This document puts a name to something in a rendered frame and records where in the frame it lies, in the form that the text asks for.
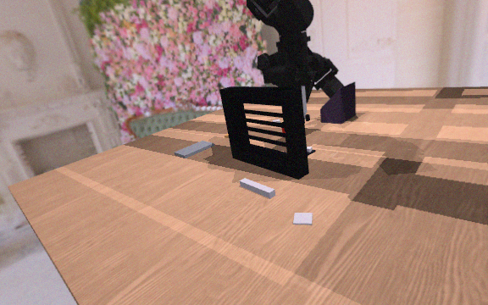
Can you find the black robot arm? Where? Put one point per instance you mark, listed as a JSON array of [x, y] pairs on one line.
[[288, 17]]

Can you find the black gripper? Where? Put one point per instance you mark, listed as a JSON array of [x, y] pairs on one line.
[[298, 67]]

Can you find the white flat square tile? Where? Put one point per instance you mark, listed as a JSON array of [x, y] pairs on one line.
[[303, 218]]

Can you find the grey rectangular bar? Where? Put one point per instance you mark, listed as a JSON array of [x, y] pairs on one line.
[[258, 188]]

